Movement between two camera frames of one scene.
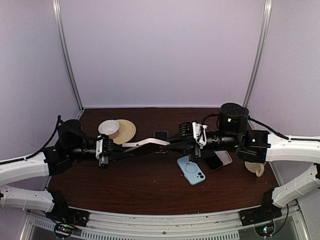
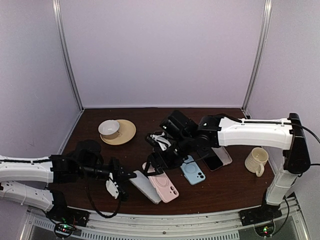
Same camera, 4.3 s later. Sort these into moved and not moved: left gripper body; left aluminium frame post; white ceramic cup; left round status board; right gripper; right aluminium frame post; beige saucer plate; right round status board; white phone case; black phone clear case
Moved: black phone clear case; left gripper body; right gripper
Not moved: right round status board; right aluminium frame post; white ceramic cup; white phone case; left aluminium frame post; beige saucer plate; left round status board
